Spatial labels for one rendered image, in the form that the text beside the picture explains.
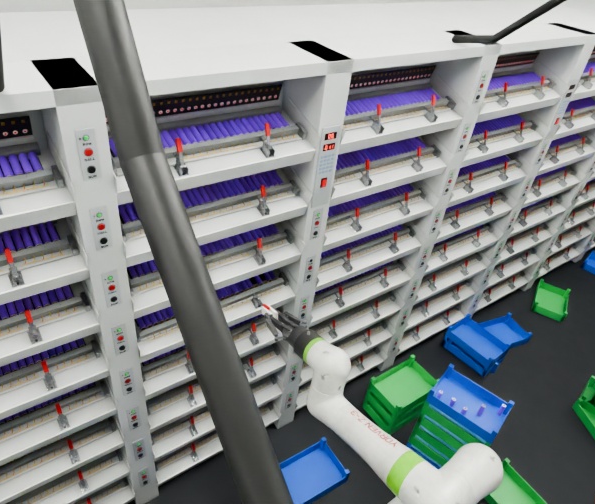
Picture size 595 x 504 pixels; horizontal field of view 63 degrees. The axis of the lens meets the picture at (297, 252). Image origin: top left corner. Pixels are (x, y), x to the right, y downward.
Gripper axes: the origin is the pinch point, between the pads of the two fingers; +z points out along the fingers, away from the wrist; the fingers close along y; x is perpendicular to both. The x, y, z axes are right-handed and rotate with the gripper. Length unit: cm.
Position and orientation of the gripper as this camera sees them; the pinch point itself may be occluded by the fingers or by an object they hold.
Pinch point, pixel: (269, 312)
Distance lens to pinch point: 170.6
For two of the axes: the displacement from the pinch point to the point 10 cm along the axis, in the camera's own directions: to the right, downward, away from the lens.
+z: -5.8, -3.6, 7.3
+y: 8.1, -2.8, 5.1
